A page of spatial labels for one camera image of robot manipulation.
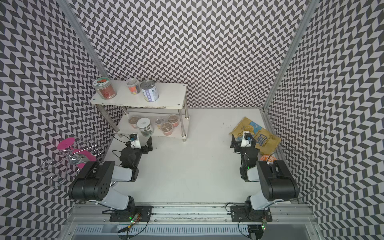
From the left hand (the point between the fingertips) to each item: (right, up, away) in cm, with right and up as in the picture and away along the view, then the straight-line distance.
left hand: (144, 137), depth 91 cm
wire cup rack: (-25, -8, -24) cm, 36 cm away
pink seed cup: (-9, +10, +5) cm, 15 cm away
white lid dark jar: (+1, +9, -1) cm, 9 cm away
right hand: (+59, +1, -2) cm, 59 cm away
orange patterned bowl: (+75, -11, -5) cm, 76 cm away
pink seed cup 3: (+17, +11, +7) cm, 22 cm away
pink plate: (-28, 0, -22) cm, 36 cm away
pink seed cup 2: (+14, +6, 0) cm, 16 cm away
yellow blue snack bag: (+79, -3, +9) cm, 79 cm away
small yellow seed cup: (+8, +10, +5) cm, 14 cm away
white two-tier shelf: (+12, +13, +7) cm, 19 cm away
